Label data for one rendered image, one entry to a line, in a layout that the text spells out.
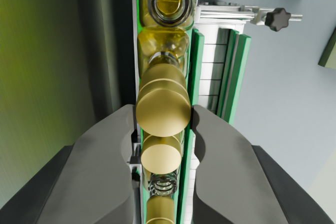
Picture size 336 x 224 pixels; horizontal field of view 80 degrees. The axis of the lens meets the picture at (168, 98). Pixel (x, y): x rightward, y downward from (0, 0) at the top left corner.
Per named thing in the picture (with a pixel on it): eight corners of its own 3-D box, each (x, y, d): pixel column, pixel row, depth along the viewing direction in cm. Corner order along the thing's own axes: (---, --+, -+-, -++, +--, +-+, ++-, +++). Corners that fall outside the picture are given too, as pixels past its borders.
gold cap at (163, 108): (139, 63, 15) (130, 87, 11) (187, 63, 15) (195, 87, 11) (141, 105, 17) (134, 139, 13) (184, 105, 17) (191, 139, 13)
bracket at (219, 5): (193, 0, 43) (198, 1, 36) (237, 2, 43) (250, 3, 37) (191, 18, 44) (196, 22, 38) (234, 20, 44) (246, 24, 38)
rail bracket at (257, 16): (188, 1, 36) (199, 4, 25) (280, 5, 37) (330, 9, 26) (187, 19, 38) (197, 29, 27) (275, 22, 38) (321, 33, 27)
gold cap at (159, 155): (143, 113, 20) (138, 143, 16) (179, 113, 20) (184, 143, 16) (144, 142, 21) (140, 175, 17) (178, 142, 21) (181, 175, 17)
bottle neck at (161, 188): (151, 146, 25) (149, 178, 20) (176, 146, 25) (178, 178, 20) (151, 164, 26) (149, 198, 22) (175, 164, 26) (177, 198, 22)
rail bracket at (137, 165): (117, 134, 50) (103, 177, 39) (145, 134, 51) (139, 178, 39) (118, 147, 52) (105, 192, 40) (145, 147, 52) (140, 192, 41)
